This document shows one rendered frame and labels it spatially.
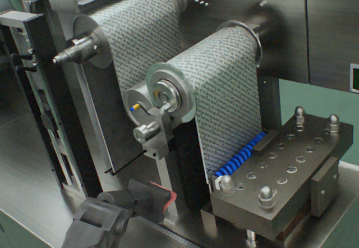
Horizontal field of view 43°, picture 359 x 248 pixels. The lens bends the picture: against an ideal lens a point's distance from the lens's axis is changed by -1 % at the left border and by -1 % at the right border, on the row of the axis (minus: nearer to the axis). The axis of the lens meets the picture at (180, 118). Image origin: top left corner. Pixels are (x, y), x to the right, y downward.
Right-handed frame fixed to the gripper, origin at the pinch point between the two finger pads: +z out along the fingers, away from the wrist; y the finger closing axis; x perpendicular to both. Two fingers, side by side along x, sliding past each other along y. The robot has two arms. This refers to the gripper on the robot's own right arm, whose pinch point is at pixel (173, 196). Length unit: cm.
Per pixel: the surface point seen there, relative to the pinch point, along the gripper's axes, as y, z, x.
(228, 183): 8.5, 7.4, 5.3
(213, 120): 0.9, 8.4, 17.5
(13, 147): -84, 11, -12
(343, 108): -54, 235, 19
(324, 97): -72, 243, 24
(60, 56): -29.7, -13.7, 25.2
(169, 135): -6.5, 2.5, 12.2
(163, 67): -5.8, -4.5, 27.4
